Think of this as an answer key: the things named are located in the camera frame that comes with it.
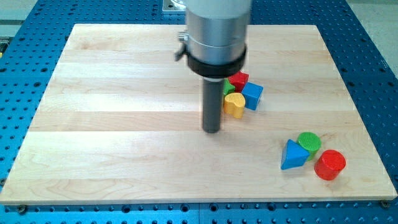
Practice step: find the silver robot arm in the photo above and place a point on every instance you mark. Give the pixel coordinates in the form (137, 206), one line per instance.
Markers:
(214, 40)

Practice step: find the blue triangle block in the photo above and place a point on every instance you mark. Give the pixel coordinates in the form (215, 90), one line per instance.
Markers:
(293, 155)

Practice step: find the green star block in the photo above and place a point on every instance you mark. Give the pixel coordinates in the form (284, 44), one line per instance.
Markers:
(228, 87)

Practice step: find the yellow heart block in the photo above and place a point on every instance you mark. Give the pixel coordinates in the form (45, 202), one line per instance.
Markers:
(234, 104)

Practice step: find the green cylinder block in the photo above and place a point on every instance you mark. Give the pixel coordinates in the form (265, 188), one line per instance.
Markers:
(310, 142)

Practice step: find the light wooden board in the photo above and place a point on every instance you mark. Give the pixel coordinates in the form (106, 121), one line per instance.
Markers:
(120, 122)

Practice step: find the red cylinder block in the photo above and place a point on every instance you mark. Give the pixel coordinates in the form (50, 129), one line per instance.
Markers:
(330, 164)

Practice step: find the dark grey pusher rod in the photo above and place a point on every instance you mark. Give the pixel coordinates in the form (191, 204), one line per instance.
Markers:
(212, 104)

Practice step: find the silver robot mounting plate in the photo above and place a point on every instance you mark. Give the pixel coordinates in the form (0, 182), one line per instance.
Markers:
(173, 6)

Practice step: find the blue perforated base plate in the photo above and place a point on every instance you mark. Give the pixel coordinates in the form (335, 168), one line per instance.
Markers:
(34, 51)

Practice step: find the red pentagon block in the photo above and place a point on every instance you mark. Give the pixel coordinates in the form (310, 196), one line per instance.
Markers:
(239, 80)

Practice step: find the blue cube block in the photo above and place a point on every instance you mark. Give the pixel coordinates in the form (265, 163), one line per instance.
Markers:
(252, 94)

